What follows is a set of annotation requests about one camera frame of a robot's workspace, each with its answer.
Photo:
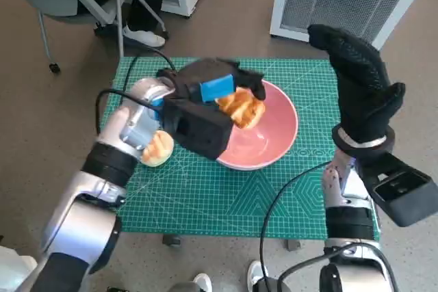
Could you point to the golden bread roll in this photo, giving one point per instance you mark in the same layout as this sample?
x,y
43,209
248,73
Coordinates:
x,y
159,152
244,110

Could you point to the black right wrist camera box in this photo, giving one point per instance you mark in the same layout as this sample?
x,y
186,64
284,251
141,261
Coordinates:
x,y
403,199

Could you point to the large white mesh cabinet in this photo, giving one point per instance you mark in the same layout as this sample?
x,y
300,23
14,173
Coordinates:
x,y
342,1

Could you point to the black gloved right hand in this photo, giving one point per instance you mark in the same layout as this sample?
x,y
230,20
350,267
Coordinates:
x,y
362,93

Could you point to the white shoe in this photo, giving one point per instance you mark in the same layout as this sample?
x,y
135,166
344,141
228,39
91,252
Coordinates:
x,y
256,273
202,282

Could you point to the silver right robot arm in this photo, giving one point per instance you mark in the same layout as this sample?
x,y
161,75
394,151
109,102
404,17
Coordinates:
x,y
345,220

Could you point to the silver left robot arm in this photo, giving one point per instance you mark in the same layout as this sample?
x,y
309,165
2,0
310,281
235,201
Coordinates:
x,y
75,223

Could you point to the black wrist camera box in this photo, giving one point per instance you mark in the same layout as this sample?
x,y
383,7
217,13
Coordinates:
x,y
403,199
198,131

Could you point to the grey table leg bracket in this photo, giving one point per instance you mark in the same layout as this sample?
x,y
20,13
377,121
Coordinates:
x,y
171,240
293,245

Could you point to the white robot torso shell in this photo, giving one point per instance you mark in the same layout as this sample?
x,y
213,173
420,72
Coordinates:
x,y
13,268

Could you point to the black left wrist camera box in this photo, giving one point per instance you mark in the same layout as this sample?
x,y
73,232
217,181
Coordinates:
x,y
198,131

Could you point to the pink bowl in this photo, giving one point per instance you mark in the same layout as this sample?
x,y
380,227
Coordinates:
x,y
270,134

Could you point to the black left hand blue tape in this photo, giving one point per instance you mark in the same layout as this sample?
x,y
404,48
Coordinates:
x,y
219,73

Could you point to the green cutting mat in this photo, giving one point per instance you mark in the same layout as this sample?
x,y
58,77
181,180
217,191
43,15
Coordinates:
x,y
212,196

